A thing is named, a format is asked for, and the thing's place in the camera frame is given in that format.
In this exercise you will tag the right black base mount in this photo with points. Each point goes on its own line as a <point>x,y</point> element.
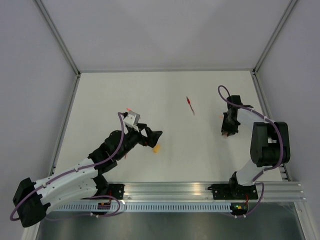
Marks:
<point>224,191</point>

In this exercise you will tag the white slotted cable duct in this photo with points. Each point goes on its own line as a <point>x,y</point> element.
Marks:
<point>152,207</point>

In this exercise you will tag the aluminium frame post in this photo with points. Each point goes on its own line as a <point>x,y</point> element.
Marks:
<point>275,34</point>
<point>56,35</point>

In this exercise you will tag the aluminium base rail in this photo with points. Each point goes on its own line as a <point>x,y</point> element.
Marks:
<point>287,191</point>

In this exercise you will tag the red thin pen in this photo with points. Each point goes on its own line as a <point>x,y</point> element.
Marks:
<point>189,103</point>

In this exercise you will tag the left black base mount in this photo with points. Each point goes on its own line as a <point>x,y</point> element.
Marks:
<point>116,190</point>

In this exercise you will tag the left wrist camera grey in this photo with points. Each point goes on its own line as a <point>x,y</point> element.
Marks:
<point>132,119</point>

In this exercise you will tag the aluminium frame right post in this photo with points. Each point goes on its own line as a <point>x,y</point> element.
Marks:
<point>275,34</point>

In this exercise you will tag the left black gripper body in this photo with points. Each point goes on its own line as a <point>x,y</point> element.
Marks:
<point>134,137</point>

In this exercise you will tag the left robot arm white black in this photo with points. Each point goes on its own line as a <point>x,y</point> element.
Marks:
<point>34,200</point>

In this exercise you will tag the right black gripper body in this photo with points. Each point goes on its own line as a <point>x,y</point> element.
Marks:
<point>229,125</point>

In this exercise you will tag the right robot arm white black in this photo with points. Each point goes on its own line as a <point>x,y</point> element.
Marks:
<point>269,147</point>

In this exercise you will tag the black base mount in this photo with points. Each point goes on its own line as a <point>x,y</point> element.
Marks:
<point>224,191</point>
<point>116,190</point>

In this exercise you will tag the aluminium frame left post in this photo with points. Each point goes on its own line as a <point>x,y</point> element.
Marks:
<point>56,35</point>

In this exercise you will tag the orange marker cap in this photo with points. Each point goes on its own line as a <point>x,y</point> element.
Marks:
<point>157,148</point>

